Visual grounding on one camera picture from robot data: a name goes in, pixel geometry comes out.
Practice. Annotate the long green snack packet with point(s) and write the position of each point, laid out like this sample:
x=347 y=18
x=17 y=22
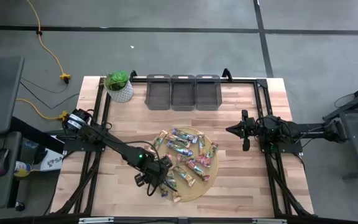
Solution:
x=186 y=158

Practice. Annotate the red-trim Chewy granola bar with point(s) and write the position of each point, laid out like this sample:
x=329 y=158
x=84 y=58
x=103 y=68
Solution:
x=168 y=156
x=212 y=150
x=198 y=170

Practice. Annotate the green plant in patterned pot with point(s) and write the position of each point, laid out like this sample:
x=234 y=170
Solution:
x=119 y=84

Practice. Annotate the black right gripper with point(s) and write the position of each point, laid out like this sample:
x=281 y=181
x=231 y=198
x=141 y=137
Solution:
x=250 y=127

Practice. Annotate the silver aluminium bracket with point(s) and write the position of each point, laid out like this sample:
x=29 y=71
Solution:
x=95 y=220
x=269 y=221

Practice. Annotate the black metal cart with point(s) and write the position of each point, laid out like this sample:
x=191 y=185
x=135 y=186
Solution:
x=356 y=130

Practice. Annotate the black computer mouse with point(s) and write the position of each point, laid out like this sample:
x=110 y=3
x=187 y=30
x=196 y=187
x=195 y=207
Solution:
x=0 y=161

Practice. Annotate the yellow and white bottle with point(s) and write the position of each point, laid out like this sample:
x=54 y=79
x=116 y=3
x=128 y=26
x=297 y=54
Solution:
x=22 y=169

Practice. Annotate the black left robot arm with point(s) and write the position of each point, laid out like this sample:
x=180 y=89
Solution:
x=117 y=144

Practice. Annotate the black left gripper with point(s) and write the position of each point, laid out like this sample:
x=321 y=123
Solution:
x=153 y=169

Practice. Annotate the white printed box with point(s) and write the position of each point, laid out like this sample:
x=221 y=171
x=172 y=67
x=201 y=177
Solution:
x=52 y=161

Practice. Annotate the black caster wheel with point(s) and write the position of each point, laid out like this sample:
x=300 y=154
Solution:
x=20 y=206

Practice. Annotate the translucent grey plastic bin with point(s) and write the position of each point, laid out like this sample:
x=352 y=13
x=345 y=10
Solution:
x=157 y=93
x=183 y=93
x=208 y=93

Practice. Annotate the round woven tan placemat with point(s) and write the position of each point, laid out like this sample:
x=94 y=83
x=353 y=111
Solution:
x=204 y=189

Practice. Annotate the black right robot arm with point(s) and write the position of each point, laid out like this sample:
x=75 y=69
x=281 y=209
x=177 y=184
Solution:
x=309 y=128

